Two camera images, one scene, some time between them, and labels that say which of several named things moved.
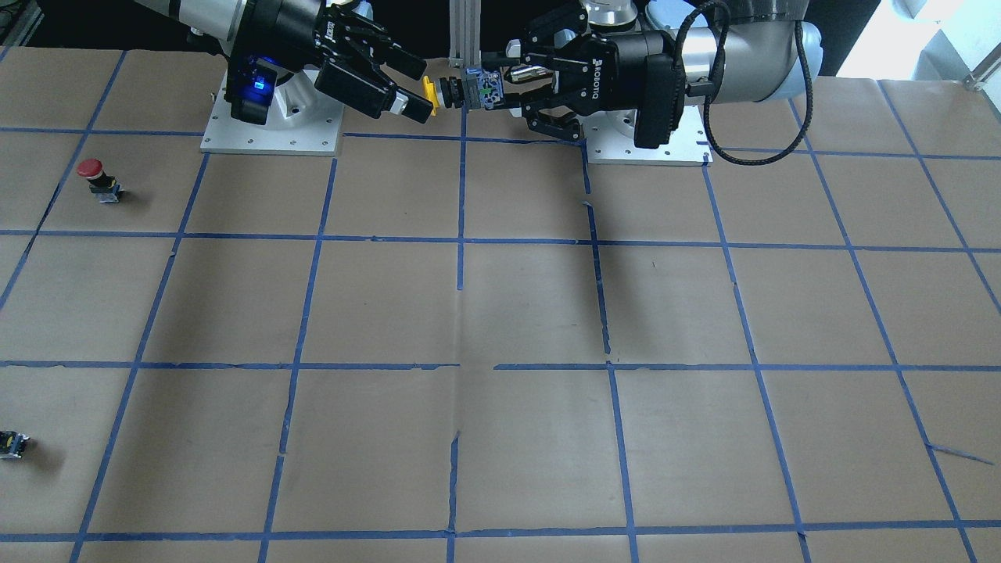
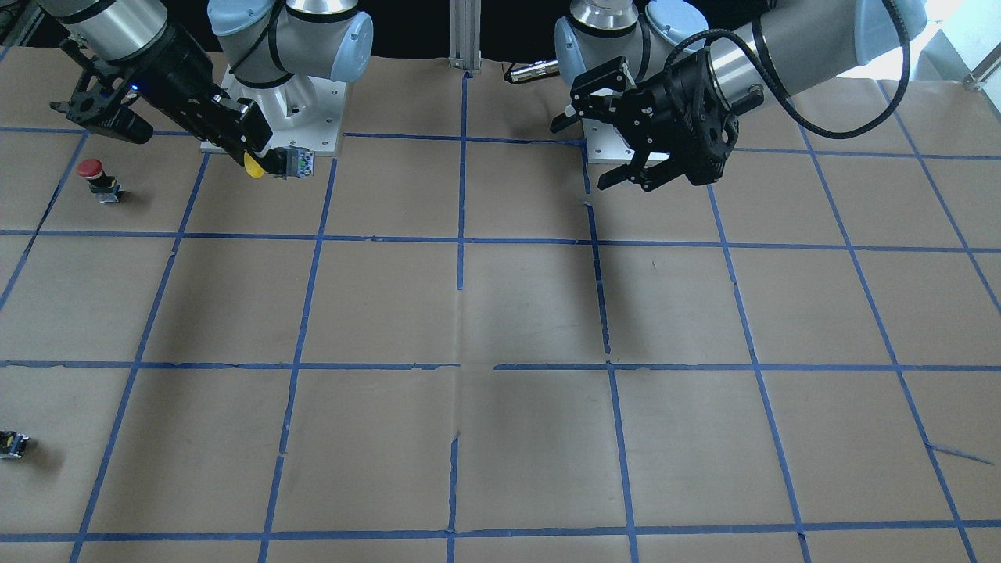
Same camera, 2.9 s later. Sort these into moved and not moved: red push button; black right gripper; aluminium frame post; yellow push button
Moved: yellow push button; black right gripper
Not moved: red push button; aluminium frame post
